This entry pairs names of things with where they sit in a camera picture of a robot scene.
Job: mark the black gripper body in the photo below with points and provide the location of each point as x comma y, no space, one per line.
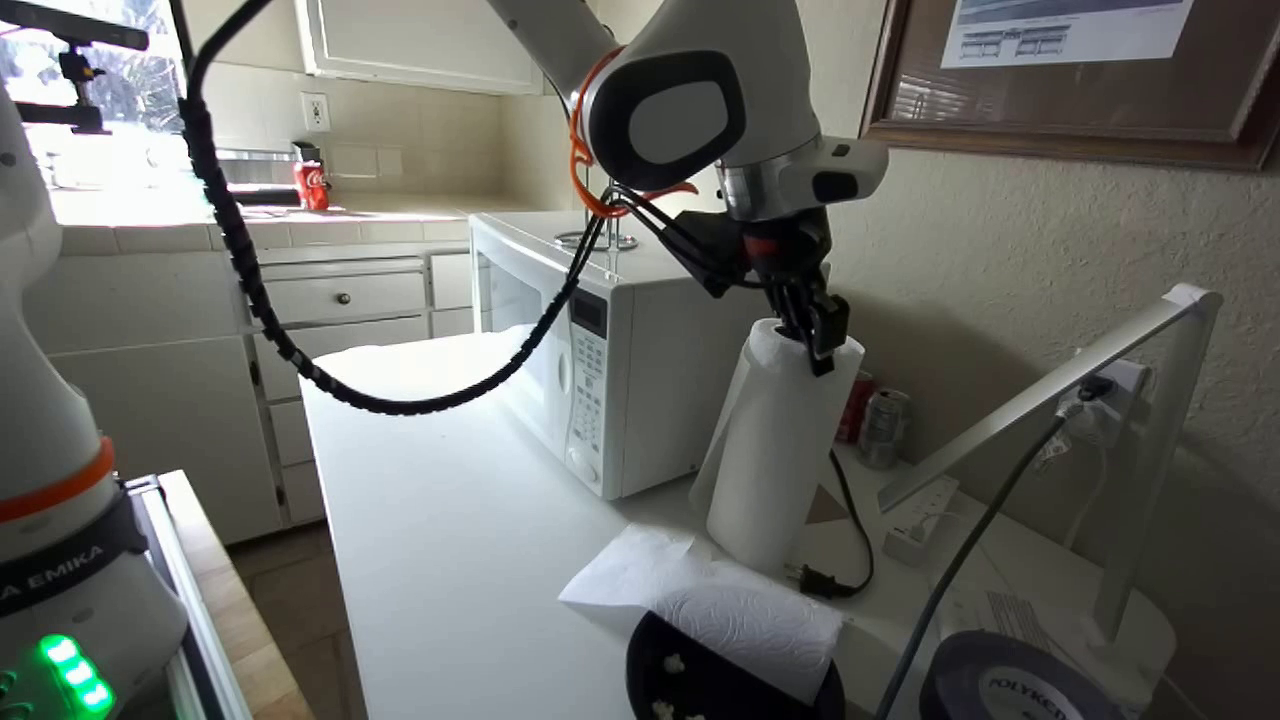
761,253

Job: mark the white kitchen paper roll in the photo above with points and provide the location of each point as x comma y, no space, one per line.
775,455

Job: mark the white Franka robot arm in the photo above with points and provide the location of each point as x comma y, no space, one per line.
723,40

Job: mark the grey tape roll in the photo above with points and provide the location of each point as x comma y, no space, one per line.
1012,680

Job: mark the dark metal dish rack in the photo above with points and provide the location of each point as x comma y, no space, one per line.
265,183

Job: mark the white kitchen counter cabinet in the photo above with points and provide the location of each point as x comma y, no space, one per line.
146,385

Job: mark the small red container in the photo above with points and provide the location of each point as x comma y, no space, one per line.
858,407

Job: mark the white microwave oven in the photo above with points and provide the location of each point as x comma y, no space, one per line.
642,385

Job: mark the small white box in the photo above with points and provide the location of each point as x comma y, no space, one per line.
923,520

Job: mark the loose white paper towel sheet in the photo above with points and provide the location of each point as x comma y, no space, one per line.
746,622

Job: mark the white cabinet drawer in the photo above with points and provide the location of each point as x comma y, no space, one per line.
385,340
361,297

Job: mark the red bottle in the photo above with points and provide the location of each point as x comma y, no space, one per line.
313,185

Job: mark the wooden robot mounting table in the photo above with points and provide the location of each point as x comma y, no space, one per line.
224,600

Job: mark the white wall power outlet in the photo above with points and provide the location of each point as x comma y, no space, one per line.
1127,385

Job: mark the brown wooden picture frame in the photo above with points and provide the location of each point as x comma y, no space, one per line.
1065,123

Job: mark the printed paper in frame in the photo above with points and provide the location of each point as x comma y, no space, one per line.
1065,33

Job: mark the white upper wall cabinet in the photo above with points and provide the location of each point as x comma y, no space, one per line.
403,44

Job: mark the beige wall switch plate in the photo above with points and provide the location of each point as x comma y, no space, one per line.
317,114

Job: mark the black camera on stand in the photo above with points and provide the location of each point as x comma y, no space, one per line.
72,24

